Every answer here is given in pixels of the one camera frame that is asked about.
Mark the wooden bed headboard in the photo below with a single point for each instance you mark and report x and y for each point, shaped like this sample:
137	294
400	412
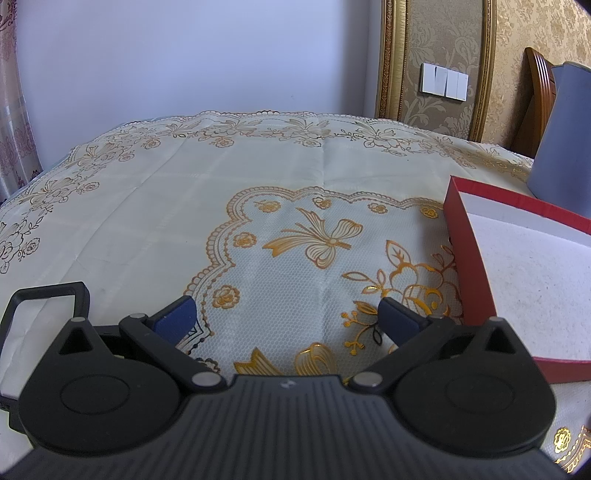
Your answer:
540	98

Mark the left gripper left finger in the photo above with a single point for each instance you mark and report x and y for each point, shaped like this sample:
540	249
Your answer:
155	338

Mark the gold picture frame moulding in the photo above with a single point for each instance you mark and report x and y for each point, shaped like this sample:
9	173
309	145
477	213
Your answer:
457	35

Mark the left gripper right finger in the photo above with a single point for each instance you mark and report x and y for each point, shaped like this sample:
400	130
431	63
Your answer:
417	339

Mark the white wall light switches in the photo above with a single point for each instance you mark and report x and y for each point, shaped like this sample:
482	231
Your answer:
444	82

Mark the blue electric kettle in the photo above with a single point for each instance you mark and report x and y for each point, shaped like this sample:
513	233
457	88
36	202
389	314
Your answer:
560	174

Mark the black rectangular plastic frame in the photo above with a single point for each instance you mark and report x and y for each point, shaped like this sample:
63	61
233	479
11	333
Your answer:
30	322

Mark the pink patterned curtain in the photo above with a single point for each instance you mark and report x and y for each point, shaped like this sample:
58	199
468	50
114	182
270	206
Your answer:
19	160

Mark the red shallow cardboard box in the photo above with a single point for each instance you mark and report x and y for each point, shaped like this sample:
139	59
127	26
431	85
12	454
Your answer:
527	261

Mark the cream gold patterned tablecloth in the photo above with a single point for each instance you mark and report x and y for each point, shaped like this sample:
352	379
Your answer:
286	230

